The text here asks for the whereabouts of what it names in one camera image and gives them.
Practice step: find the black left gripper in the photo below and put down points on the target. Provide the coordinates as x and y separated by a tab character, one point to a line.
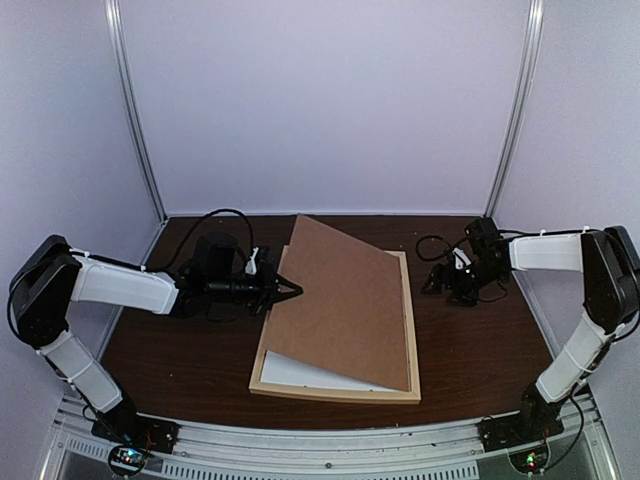
270	282

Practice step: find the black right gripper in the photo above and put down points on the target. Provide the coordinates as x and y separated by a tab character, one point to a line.
439	272

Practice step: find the books photo print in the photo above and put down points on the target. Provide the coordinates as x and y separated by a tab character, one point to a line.
282	370

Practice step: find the brown backing board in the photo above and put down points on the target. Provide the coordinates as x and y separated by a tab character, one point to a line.
349	319

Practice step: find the light wooden picture frame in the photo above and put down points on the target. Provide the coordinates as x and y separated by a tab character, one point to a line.
411	397

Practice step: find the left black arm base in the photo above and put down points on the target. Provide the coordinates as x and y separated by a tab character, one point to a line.
140	430

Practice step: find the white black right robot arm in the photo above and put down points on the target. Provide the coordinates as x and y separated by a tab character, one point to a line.
607	261

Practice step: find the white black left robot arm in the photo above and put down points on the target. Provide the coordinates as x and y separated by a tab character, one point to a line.
56	275

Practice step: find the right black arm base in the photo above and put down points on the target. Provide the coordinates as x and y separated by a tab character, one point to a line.
535	420

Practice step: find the right round circuit board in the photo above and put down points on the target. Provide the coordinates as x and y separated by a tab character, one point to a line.
529	461

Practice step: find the round circuit board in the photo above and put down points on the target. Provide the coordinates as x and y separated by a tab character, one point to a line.
529	461
127	461

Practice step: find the left round circuit board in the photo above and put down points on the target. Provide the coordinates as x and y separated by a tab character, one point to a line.
127	461

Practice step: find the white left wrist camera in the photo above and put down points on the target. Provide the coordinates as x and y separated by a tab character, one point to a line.
257	256

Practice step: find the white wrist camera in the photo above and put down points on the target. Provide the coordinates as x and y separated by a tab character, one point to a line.
460	259
257	256

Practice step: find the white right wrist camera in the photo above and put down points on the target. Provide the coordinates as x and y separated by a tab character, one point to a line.
460	259

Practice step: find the aluminium front rail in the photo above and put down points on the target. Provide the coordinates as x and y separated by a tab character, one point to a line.
452	450

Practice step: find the right aluminium corner post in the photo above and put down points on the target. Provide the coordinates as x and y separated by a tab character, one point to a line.
525	79

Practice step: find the aluminium corner post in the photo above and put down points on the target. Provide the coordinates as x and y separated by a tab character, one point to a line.
525	79
116	33

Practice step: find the left aluminium corner post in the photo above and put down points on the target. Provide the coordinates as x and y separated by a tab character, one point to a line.
116	33

